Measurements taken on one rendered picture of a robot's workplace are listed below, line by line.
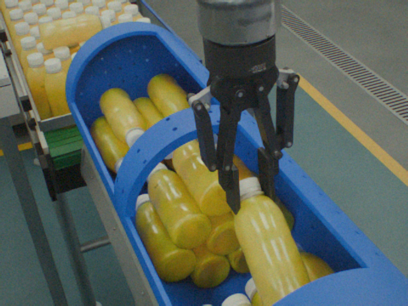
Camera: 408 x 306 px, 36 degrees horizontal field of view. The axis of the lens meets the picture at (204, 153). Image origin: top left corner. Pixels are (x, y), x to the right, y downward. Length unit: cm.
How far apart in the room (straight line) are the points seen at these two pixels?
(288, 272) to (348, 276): 10
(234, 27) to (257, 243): 27
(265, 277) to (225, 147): 16
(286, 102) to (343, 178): 214
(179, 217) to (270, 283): 23
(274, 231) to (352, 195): 201
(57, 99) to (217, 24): 101
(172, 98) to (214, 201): 35
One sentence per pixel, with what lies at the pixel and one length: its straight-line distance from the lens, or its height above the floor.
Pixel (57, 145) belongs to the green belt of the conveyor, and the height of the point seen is 90.
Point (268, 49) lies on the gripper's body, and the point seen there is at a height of 144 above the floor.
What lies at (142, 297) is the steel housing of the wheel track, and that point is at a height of 87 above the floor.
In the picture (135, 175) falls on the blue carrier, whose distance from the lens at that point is 94.
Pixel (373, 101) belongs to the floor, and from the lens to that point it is 344.
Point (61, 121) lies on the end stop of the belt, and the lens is 155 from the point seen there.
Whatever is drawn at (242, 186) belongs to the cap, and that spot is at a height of 124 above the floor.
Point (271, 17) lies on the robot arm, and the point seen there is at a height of 147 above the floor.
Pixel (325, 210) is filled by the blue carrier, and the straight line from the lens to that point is 79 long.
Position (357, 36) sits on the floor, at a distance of 416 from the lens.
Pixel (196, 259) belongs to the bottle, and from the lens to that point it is 99.
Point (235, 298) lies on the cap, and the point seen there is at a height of 111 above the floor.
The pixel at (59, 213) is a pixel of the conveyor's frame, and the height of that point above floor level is 49.
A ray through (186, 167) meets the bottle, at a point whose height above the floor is 116.
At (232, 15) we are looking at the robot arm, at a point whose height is 149.
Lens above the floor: 172
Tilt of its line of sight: 34 degrees down
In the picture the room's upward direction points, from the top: 7 degrees counter-clockwise
